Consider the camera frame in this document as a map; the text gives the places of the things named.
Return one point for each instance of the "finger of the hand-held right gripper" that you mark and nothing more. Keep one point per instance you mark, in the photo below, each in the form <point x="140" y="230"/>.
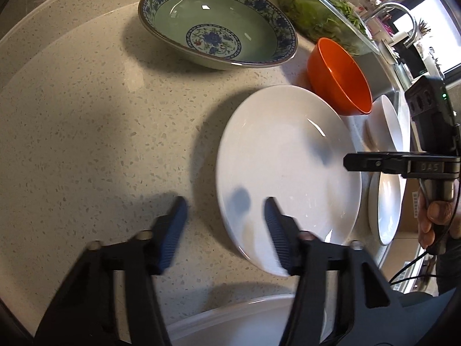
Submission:
<point x="363" y="162"/>

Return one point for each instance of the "small white plate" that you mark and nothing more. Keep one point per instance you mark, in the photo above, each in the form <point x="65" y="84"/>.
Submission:
<point x="387" y="205"/>

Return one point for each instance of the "green floral patterned bowl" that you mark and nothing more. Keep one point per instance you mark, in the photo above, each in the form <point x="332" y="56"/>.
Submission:
<point x="216" y="14"/>

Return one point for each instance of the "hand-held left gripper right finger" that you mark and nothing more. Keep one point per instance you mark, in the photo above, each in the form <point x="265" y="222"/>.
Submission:
<point x="277" y="234"/>

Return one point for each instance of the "person's right forearm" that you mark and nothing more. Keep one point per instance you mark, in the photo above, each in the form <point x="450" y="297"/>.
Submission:
<point x="451" y="270"/>

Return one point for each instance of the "orange bowl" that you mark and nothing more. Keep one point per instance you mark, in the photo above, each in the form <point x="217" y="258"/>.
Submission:
<point x="342" y="75"/>

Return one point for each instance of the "white deep plate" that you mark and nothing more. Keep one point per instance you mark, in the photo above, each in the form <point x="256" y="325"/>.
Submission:
<point x="281" y="158"/>

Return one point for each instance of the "large white plate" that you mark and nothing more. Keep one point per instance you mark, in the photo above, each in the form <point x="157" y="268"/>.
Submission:
<point x="223" y="324"/>

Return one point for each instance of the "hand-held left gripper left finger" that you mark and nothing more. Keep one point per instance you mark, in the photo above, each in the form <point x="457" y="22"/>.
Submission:
<point x="174" y="230"/>

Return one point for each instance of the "leafy greens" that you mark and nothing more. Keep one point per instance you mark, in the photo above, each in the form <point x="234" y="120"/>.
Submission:
<point x="309" y="14"/>

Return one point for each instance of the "small white bowl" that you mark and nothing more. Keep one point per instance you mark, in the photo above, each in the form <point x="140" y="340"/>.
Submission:
<point x="383" y="126"/>

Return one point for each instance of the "chrome faucet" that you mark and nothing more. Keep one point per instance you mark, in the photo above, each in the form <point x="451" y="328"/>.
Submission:
<point x="392" y="4"/>

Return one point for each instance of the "person's right hand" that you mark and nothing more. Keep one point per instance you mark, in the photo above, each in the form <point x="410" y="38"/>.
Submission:
<point x="432" y="220"/>

